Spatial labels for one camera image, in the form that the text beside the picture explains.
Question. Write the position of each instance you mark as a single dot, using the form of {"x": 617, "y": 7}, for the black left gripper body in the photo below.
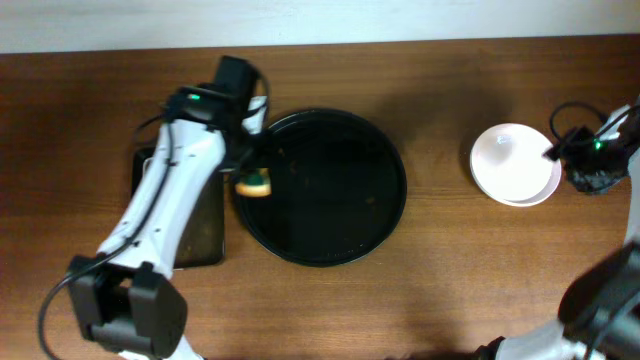
{"x": 245, "y": 156}

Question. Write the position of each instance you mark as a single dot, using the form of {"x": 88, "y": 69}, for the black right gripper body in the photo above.
{"x": 586, "y": 178}

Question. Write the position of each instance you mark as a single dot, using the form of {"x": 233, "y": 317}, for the green yellow sponge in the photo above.
{"x": 254, "y": 184}

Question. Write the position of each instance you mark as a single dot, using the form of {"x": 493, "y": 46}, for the pinkish white plate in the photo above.
{"x": 510, "y": 137}

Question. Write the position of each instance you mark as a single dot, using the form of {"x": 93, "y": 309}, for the cream white plate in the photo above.
{"x": 517, "y": 178}

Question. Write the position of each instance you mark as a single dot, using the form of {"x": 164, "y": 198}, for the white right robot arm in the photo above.
{"x": 598, "y": 317}

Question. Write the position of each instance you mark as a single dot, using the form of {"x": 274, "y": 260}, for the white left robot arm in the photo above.
{"x": 123, "y": 298}

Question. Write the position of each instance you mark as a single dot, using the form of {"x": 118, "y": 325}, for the round black tray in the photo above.
{"x": 338, "y": 189}

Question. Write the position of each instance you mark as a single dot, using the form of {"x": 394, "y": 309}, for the rectangular black water tray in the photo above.
{"x": 203, "y": 238}

